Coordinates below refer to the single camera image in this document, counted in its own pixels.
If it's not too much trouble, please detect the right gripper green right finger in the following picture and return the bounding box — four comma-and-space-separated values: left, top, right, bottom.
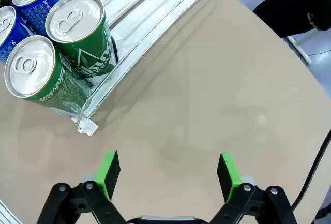
208, 153, 298, 224

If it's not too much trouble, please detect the person in black jacket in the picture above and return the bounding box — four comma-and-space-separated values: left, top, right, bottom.
252, 0, 331, 38

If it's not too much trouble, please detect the grey ribbed metal rail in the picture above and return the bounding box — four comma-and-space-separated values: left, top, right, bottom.
0, 199, 22, 224

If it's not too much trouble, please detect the green cider can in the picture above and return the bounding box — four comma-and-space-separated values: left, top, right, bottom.
4, 35, 94, 116
45, 0, 119, 87

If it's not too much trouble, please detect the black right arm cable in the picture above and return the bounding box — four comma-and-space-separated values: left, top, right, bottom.
289, 129, 331, 209

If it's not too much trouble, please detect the person's left hand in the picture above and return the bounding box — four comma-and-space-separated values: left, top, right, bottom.
307, 12, 318, 30

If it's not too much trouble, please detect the white can dispenser rack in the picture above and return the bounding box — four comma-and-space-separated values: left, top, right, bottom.
0, 0, 225, 136

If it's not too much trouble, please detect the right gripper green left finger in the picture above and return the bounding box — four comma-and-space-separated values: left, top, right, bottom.
36, 150, 127, 224

